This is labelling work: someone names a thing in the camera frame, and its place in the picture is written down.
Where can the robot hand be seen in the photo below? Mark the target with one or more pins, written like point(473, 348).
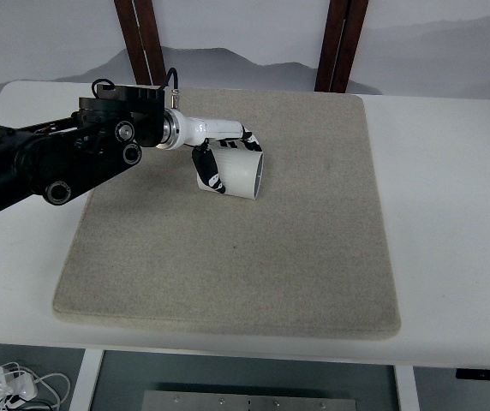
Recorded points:
point(210, 130)

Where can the white cup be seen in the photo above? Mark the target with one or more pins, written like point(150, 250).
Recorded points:
point(240, 171)

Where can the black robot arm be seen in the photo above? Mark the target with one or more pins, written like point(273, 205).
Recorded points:
point(35, 162)

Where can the grey felt mat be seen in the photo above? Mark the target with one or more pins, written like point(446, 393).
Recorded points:
point(228, 257)

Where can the grey metal plate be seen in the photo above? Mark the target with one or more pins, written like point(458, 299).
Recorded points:
point(249, 402)

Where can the white table leg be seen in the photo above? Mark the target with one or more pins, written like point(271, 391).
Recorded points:
point(86, 381)
point(405, 389)

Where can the white power adapter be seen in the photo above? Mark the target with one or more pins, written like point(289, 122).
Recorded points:
point(20, 383)

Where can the black control panel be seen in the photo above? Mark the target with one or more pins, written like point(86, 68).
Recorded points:
point(485, 373)

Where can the brown wooden screen post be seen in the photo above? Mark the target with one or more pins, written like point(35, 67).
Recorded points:
point(339, 47)
point(142, 43)

